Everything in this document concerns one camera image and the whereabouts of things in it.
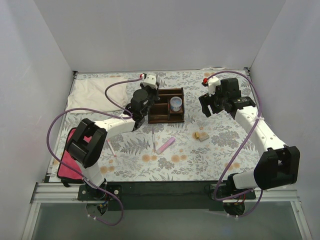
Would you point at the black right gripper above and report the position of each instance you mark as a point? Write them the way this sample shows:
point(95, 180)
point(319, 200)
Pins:
point(208, 103)

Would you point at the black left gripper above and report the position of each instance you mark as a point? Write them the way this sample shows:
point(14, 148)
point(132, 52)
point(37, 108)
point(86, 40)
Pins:
point(154, 92)

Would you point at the brown and grey eraser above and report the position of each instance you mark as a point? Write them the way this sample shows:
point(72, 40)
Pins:
point(201, 136)

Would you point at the clear round clip container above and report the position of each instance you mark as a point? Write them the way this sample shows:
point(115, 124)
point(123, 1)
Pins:
point(175, 104)

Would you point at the purple pink highlighter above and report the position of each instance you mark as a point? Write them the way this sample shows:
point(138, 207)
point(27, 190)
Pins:
point(165, 145)

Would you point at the pink capped white pen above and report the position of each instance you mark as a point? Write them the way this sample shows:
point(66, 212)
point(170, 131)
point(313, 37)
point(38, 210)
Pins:
point(111, 148)

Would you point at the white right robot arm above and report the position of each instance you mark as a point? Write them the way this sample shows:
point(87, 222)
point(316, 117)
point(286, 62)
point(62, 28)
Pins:
point(278, 164)

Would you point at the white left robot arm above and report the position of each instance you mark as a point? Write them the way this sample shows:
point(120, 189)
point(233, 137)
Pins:
point(86, 144)

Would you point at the brown wooden desk organizer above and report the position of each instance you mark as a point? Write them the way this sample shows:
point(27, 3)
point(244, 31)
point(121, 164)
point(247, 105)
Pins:
point(161, 112)

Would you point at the white folded cloth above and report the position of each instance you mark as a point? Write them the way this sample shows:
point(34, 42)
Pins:
point(90, 94)

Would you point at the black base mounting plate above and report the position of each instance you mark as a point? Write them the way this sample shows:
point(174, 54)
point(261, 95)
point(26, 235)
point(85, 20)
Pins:
point(165, 195)

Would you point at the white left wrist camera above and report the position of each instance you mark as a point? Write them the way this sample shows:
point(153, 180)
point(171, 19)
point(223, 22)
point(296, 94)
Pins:
point(150, 80)

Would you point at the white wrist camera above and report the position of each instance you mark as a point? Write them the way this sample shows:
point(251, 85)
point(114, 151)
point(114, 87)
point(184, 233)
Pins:
point(211, 83)
point(150, 80)

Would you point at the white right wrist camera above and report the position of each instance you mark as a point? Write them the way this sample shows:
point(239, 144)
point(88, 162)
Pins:
point(211, 83)

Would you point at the aluminium frame rail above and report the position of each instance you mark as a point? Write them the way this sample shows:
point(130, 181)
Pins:
point(71, 193)

